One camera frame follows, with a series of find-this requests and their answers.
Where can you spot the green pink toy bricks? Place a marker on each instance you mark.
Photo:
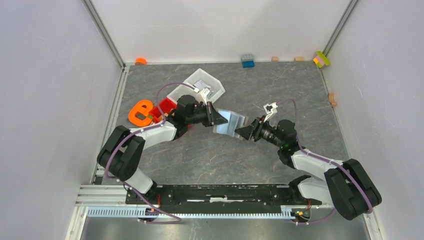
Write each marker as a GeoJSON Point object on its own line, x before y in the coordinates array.
{"type": "Point", "coordinates": [321, 60]}

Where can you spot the white plastic bin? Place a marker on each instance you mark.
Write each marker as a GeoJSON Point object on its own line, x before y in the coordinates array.
{"type": "Point", "coordinates": [217, 88]}

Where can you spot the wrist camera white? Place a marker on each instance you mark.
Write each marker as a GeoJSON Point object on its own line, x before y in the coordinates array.
{"type": "Point", "coordinates": [270, 110]}
{"type": "Point", "coordinates": [201, 96]}

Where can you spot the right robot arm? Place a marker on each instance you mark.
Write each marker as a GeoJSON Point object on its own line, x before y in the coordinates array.
{"type": "Point", "coordinates": [344, 184]}

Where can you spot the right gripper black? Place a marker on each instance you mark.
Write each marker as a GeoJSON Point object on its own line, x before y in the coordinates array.
{"type": "Point", "coordinates": [253, 130]}

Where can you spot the curved wooden piece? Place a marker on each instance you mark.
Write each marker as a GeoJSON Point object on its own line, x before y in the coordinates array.
{"type": "Point", "coordinates": [332, 99]}

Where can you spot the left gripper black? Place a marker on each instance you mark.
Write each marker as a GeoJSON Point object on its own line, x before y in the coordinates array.
{"type": "Point", "coordinates": [213, 117]}

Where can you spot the orange tape dispenser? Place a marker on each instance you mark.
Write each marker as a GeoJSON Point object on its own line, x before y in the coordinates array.
{"type": "Point", "coordinates": [139, 114]}

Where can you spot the orange round piece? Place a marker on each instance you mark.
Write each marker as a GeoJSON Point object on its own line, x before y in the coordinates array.
{"type": "Point", "coordinates": [140, 61]}

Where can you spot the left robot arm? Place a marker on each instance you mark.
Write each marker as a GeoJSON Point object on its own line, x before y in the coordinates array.
{"type": "Point", "coordinates": [121, 154]}

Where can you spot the silver card in bin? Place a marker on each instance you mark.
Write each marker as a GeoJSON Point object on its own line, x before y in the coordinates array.
{"type": "Point", "coordinates": [200, 84]}

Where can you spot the wooden blocks in red bin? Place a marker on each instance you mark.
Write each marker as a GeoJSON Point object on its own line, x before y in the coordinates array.
{"type": "Point", "coordinates": [161, 117]}

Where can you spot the blue toy brick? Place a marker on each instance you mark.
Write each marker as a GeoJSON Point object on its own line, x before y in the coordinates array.
{"type": "Point", "coordinates": [248, 60]}

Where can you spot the red plastic bin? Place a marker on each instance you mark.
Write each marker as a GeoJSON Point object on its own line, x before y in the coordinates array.
{"type": "Point", "coordinates": [165, 106]}

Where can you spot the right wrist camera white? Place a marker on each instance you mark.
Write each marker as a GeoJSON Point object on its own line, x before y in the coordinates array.
{"type": "Point", "coordinates": [270, 110]}

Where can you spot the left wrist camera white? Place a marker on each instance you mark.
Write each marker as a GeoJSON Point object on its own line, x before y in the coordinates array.
{"type": "Point", "coordinates": [201, 96]}

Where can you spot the small wooden block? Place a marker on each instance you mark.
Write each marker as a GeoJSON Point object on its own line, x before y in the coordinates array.
{"type": "Point", "coordinates": [274, 59]}

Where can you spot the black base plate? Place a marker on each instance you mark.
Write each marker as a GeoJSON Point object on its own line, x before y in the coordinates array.
{"type": "Point", "coordinates": [226, 198]}

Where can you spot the flat wooden block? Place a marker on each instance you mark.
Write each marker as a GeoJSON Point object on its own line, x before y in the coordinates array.
{"type": "Point", "coordinates": [299, 59]}

